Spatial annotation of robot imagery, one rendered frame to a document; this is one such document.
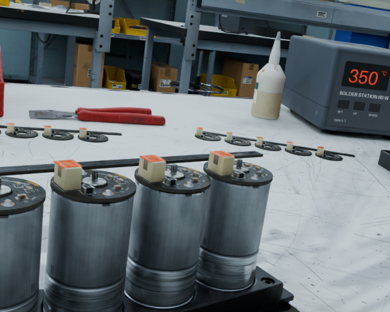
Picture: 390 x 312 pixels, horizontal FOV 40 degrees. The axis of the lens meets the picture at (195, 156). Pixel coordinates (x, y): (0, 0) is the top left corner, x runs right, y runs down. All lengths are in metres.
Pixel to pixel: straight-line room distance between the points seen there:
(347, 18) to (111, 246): 3.06
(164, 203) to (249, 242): 0.04
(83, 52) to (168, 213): 4.14
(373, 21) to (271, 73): 2.70
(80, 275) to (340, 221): 0.22
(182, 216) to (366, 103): 0.46
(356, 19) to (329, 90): 2.64
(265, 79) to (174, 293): 0.47
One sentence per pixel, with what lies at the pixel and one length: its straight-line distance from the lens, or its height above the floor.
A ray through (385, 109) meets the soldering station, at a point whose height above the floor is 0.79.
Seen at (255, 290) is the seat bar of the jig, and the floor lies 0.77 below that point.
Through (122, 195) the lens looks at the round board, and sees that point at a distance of 0.15.
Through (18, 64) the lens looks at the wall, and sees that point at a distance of 4.67.
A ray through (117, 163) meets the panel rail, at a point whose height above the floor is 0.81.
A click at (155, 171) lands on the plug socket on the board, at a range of 0.17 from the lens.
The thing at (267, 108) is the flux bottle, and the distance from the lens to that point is 0.63.
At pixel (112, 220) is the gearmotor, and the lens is 0.15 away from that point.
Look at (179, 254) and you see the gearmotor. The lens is 0.17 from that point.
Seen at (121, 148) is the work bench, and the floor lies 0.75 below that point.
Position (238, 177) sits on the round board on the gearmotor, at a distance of 0.18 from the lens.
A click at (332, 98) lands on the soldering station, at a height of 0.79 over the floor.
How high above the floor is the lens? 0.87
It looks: 16 degrees down
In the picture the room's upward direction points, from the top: 8 degrees clockwise
